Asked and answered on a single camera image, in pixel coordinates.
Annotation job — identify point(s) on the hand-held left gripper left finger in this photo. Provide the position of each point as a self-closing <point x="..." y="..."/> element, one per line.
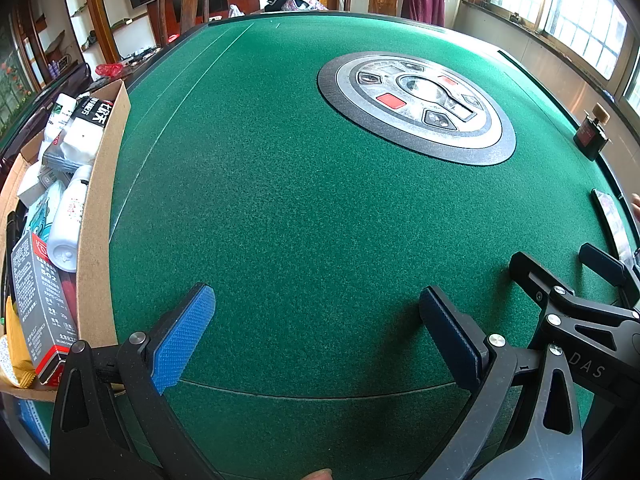
<point x="185" y="340"/>

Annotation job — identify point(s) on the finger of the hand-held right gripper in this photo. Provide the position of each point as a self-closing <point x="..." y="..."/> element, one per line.
<point x="530" y="272"/>
<point x="602" y="262"/>

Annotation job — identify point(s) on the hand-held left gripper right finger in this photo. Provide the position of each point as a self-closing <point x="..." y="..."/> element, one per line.
<point x="450" y="340"/>

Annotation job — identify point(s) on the cardboard box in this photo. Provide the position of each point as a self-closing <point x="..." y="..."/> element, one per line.
<point x="97" y="260"/>

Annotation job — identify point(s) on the long white plastic bottle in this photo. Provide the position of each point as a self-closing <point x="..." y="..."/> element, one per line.
<point x="70" y="225"/>

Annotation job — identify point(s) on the person's left hand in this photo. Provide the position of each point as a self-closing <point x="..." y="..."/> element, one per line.
<point x="317" y="475"/>

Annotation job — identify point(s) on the black smartphone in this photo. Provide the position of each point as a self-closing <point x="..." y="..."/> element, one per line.
<point x="611" y="220"/>

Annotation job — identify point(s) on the dark cylindrical motor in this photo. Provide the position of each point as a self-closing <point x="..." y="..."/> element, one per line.
<point x="590" y="135"/>

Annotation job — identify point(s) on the round grey table control panel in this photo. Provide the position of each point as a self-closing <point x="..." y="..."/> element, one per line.
<point x="480" y="145"/>

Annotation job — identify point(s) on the grey printed carton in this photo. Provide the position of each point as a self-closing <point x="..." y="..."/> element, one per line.
<point x="45" y="300"/>

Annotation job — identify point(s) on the yellow packet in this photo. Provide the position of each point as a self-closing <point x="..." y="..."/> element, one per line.
<point x="17" y="355"/>

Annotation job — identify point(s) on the white and green carton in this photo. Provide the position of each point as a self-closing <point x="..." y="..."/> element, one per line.
<point x="40" y="210"/>

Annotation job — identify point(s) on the black and white packet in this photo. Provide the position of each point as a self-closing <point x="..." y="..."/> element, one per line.
<point x="92" y="112"/>

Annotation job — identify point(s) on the wooden framed window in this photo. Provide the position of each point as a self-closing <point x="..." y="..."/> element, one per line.
<point x="575" y="15"/>

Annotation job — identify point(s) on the red plastic bag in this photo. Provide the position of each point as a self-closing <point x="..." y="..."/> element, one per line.
<point x="107" y="70"/>

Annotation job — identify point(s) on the white plastic bag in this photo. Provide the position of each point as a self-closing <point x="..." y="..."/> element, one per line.
<point x="236" y="11"/>

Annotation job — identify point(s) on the wooden armchair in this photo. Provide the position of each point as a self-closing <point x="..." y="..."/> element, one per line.
<point x="187" y="5"/>

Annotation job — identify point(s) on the wooden wall shelf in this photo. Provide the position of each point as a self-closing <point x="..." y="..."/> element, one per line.
<point x="85" y="25"/>

